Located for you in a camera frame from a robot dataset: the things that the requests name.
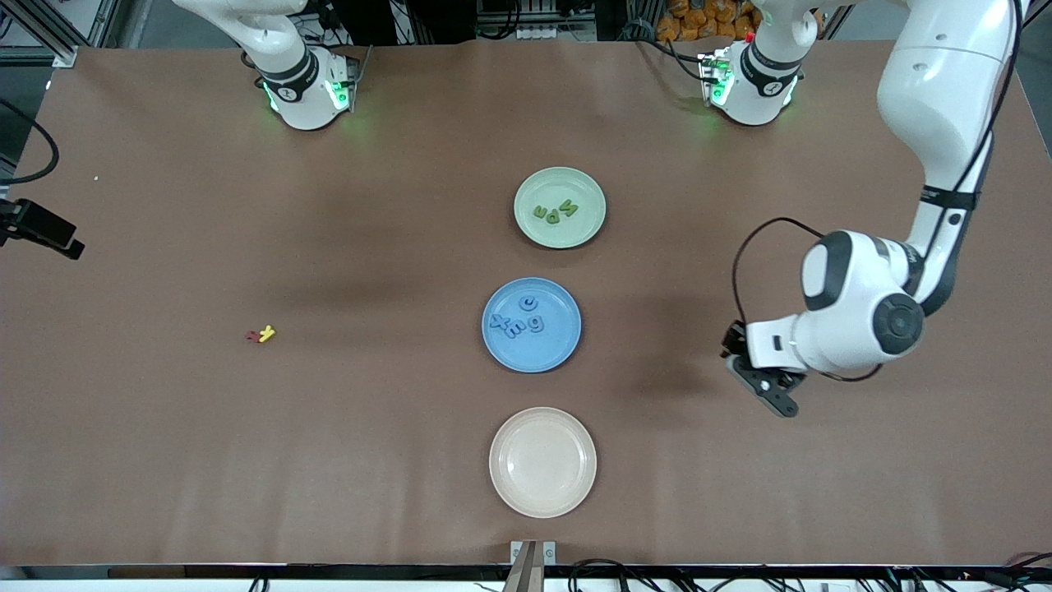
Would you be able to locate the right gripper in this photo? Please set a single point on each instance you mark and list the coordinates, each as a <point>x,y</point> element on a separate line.
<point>33,221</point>

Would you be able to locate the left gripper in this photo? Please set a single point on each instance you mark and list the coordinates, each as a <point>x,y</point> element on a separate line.
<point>732,338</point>

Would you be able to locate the blue foam number nine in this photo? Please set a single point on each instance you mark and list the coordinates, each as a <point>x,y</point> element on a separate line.
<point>535,318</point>

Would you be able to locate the blue foam letter G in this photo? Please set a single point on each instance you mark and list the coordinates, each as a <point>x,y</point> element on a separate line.
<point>524,303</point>

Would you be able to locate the blue foam letter E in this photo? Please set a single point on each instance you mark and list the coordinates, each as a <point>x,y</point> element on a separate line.
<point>514,330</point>

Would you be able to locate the blue foam letter X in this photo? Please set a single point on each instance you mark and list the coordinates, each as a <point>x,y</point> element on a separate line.
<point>498,321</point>

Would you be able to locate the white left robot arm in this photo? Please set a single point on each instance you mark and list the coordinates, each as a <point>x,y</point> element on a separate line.
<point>855,321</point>

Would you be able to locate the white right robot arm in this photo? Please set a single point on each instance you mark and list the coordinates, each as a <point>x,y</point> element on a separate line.
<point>296,74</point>

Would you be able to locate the blue plate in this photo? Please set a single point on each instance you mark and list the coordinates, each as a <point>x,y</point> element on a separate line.
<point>551,349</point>

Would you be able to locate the light green plate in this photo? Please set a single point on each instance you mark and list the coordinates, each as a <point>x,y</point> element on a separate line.
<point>542,234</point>

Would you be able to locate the pale pink plate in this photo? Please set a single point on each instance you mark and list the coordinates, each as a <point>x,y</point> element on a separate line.
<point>542,464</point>

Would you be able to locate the yellow foam letter K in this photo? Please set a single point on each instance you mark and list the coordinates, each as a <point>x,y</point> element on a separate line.
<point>266,334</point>

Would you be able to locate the orange objects pile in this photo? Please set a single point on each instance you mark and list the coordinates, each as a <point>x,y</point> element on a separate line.
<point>690,20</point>

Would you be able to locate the white power strip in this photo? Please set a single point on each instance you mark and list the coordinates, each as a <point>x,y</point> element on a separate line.
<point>542,33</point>

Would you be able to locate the person in dark clothes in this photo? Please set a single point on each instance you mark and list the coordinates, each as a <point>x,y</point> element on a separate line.
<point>370,20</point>

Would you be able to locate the brown table cover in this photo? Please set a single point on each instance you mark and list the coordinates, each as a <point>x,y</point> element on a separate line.
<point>370,493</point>

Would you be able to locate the aluminium frame profile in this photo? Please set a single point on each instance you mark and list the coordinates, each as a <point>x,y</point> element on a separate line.
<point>62,56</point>
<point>1037,18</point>

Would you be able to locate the grey metal bracket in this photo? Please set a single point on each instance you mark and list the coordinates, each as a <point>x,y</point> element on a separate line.
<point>532,567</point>

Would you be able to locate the black table edge rail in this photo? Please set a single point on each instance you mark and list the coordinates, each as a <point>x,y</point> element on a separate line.
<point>329,571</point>

